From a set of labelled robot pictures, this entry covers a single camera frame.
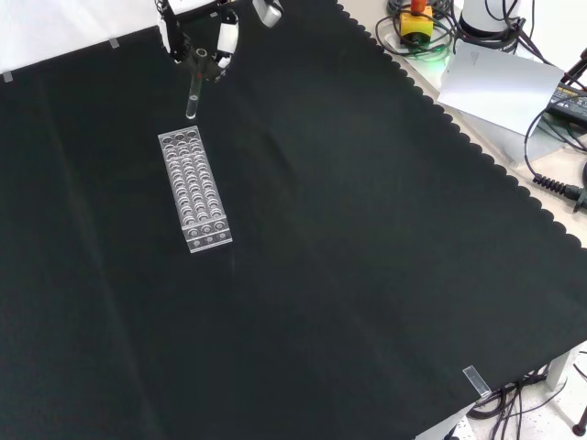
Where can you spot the clear tape strip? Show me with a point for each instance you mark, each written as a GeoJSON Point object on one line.
{"type": "Point", "coordinates": [477, 381]}

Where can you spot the clear plastic test tube rack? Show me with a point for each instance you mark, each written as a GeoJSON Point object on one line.
{"type": "Point", "coordinates": [195, 192]}

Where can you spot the black power adapter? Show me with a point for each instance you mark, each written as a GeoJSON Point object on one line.
{"type": "Point", "coordinates": [568, 103]}

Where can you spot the black tripod leg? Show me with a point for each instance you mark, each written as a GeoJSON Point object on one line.
{"type": "Point", "coordinates": [575, 69]}
{"type": "Point", "coordinates": [579, 403]}

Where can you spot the yellow stop button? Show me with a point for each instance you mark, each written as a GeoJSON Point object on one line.
{"type": "Point", "coordinates": [416, 20]}

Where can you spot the black bench cloth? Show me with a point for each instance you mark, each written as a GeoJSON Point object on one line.
{"type": "Point", "coordinates": [293, 275]}

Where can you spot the pale grey board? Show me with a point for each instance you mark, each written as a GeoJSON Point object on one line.
{"type": "Point", "coordinates": [497, 87]}

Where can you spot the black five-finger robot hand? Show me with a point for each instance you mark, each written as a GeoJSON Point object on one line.
{"type": "Point", "coordinates": [176, 32]}

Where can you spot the grey tape strip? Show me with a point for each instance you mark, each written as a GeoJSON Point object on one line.
{"type": "Point", "coordinates": [114, 44]}
{"type": "Point", "coordinates": [7, 76]}

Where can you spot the clear glass test tube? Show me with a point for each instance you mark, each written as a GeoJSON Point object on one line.
{"type": "Point", "coordinates": [195, 94]}

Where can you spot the grey table leg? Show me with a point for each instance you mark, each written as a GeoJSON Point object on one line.
{"type": "Point", "coordinates": [558, 369]}

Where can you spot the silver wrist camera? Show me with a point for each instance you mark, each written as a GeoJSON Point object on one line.
{"type": "Point", "coordinates": [268, 11]}

